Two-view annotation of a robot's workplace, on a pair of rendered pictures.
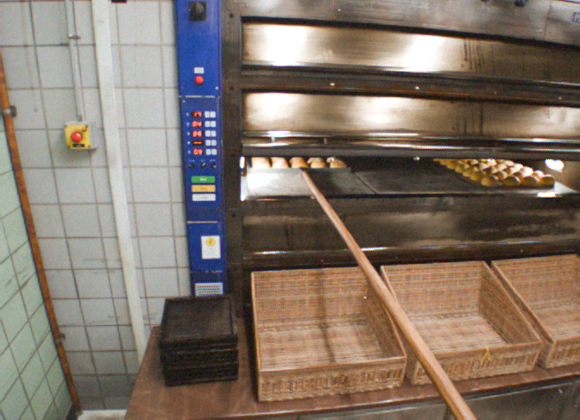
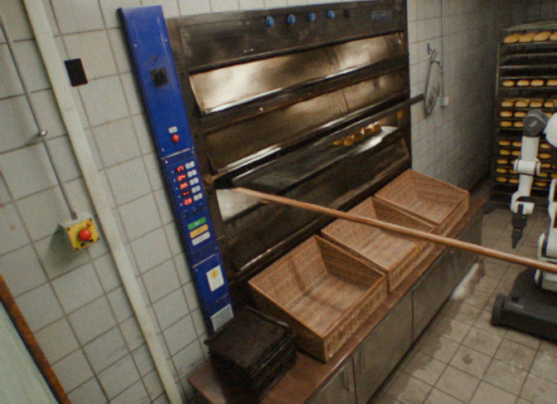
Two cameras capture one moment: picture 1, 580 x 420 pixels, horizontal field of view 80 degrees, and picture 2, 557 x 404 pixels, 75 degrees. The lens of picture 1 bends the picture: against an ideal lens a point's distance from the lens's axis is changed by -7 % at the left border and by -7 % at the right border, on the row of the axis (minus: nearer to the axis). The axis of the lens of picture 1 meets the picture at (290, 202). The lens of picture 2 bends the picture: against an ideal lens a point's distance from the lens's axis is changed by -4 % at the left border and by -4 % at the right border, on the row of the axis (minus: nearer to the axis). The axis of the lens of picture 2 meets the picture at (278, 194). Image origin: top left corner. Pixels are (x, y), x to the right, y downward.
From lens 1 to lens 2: 91 cm
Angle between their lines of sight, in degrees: 32
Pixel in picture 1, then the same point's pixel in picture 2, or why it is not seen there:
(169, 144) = (159, 205)
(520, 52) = (353, 48)
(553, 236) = (397, 162)
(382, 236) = not seen: hidden behind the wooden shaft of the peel
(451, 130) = (334, 115)
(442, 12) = (310, 33)
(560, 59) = (373, 46)
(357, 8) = (263, 44)
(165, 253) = (177, 305)
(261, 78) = (215, 120)
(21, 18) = not seen: outside the picture
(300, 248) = (273, 244)
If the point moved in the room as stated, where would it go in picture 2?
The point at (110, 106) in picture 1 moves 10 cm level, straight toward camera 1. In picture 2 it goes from (99, 192) to (118, 192)
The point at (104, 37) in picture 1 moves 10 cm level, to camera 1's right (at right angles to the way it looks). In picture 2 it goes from (76, 124) to (106, 117)
